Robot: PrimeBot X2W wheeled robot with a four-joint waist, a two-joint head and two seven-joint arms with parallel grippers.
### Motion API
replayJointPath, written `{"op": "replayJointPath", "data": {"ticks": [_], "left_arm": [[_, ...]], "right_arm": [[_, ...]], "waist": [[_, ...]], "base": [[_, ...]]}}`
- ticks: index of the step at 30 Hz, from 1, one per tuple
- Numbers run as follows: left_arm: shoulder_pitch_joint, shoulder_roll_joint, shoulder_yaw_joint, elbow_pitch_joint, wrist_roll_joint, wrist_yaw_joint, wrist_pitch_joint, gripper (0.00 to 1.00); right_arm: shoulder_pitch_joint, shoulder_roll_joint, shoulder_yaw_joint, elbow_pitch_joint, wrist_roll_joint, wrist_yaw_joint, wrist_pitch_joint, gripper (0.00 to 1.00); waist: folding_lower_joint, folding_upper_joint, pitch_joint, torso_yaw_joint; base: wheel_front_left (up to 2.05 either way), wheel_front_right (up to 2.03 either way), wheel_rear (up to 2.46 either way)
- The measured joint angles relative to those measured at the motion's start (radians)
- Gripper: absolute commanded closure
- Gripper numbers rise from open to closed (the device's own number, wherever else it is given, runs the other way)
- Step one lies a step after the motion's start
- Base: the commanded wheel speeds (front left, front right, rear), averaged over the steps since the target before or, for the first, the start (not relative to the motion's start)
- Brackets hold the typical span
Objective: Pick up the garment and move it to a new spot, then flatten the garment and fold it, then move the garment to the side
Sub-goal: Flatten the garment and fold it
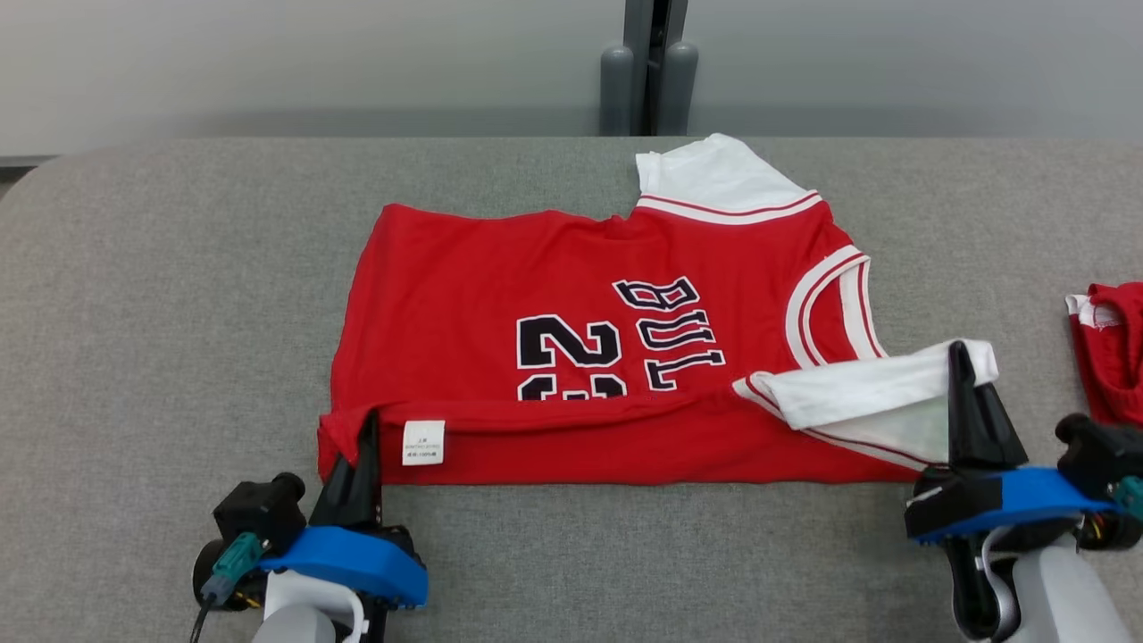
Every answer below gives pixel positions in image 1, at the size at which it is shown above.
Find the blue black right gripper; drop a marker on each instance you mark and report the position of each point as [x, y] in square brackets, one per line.
[1000, 505]

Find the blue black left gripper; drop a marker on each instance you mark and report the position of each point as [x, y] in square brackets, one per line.
[357, 563]

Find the red shorts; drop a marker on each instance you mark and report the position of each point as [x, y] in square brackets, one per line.
[1116, 357]

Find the red white basketball jersey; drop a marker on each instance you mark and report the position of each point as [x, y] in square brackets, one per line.
[554, 295]

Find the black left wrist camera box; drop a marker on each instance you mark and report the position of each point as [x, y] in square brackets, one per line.
[259, 513]

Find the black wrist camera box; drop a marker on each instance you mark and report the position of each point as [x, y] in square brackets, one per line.
[1103, 455]
[259, 513]

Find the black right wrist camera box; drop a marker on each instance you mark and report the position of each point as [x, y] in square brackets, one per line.
[1103, 455]

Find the grey partition post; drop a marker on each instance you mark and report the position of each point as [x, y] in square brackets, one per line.
[650, 71]

